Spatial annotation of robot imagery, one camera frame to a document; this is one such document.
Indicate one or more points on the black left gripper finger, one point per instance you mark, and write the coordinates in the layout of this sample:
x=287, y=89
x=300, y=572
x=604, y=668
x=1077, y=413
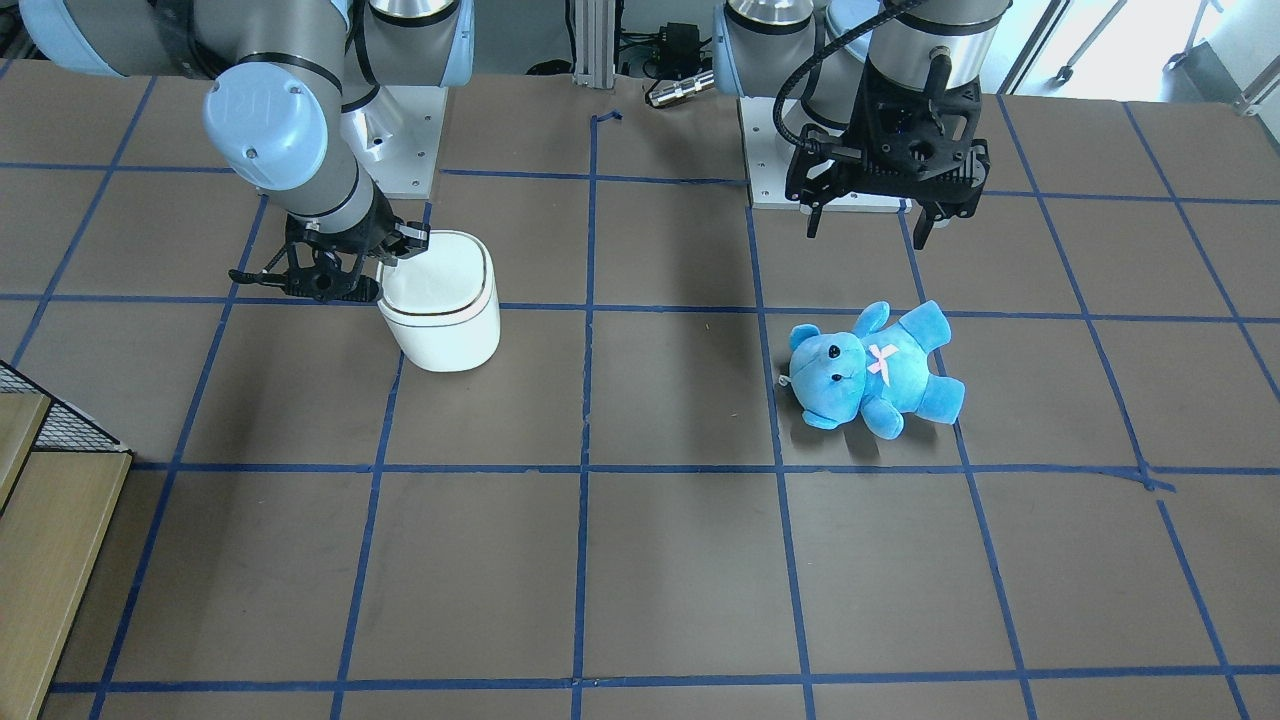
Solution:
x=931, y=215
x=815, y=210

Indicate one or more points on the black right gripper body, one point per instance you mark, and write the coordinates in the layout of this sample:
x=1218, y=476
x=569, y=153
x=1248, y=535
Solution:
x=368, y=238

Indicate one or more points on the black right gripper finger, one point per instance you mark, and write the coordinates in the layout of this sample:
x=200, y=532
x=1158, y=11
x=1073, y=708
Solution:
x=315, y=284
x=403, y=244

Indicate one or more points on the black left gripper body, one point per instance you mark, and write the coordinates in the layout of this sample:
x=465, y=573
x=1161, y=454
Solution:
x=868, y=130

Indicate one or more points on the white trash can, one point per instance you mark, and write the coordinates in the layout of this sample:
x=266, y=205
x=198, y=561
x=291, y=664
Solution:
x=442, y=305

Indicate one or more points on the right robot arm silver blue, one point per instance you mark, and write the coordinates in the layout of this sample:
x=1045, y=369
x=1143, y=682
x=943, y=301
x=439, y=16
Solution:
x=280, y=74

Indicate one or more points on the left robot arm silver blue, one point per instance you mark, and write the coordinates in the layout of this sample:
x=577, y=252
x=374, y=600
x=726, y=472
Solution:
x=801, y=62

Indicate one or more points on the blue teddy bear plush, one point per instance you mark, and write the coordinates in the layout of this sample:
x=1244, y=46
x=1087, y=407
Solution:
x=878, y=371

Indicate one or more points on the silver flashlight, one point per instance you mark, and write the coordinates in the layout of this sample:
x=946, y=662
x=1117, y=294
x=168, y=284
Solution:
x=668, y=93

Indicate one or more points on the black power adapter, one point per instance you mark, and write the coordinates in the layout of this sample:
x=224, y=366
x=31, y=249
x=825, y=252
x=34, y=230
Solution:
x=678, y=51

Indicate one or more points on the aluminium frame post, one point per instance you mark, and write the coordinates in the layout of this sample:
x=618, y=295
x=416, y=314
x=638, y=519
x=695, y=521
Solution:
x=594, y=28

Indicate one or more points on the wooden box with wire grid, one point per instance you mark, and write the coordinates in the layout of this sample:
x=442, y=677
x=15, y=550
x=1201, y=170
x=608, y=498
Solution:
x=62, y=476

